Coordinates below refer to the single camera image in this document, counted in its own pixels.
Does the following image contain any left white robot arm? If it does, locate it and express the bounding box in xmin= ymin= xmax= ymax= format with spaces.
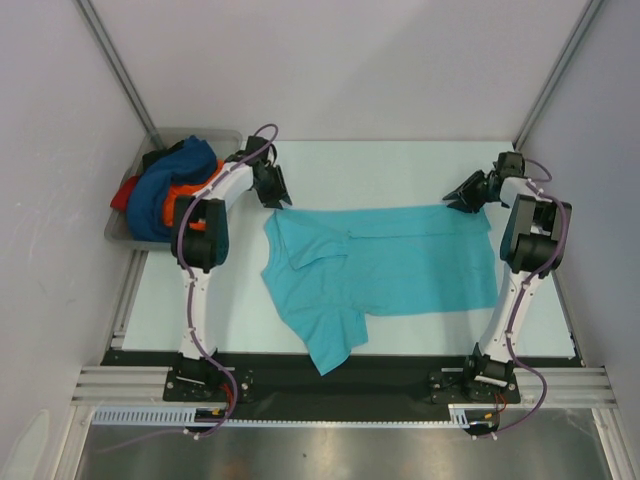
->
xmin=163 ymin=132 xmax=292 ymax=402

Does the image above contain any purple cable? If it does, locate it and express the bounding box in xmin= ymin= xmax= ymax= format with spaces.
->
xmin=469 ymin=158 xmax=571 ymax=441
xmin=94 ymin=123 xmax=280 ymax=454

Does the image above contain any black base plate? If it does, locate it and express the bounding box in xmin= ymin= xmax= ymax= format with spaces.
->
xmin=99 ymin=349 xmax=586 ymax=424

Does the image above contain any orange t-shirt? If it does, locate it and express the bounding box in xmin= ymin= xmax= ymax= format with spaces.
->
xmin=162 ymin=160 xmax=224 ymax=227

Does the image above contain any white cable duct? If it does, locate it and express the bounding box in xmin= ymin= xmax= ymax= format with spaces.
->
xmin=92 ymin=406 xmax=497 ymax=430

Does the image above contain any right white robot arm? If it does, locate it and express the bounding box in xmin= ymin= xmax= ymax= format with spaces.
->
xmin=442 ymin=151 xmax=573 ymax=403

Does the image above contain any black t-shirt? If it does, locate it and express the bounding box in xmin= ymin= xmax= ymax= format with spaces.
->
xmin=141 ymin=140 xmax=184 ymax=172

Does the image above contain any red t-shirt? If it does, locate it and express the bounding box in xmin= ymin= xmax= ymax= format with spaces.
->
xmin=110 ymin=176 xmax=139 ymax=212

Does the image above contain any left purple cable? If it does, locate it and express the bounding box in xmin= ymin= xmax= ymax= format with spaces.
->
xmin=94 ymin=123 xmax=280 ymax=454

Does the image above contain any dark blue t-shirt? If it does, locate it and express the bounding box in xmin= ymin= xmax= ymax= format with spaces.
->
xmin=125 ymin=136 xmax=218 ymax=243

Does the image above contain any left aluminium corner post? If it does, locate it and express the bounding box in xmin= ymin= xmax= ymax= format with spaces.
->
xmin=72 ymin=0 xmax=164 ymax=148

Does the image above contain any grey plastic tray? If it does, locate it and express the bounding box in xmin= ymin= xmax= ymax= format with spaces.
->
xmin=104 ymin=127 xmax=244 ymax=251

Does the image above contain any aluminium corner post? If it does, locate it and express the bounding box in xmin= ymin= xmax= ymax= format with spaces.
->
xmin=72 ymin=0 xmax=164 ymax=148
xmin=512 ymin=0 xmax=608 ymax=151

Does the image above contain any right aluminium corner post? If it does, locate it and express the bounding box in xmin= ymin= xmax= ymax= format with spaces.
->
xmin=512 ymin=0 xmax=608 ymax=151

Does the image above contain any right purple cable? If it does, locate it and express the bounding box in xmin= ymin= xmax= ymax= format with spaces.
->
xmin=469 ymin=158 xmax=571 ymax=441

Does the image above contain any light blue t-shirt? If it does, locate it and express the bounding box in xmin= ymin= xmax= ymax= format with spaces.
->
xmin=262 ymin=205 xmax=498 ymax=375

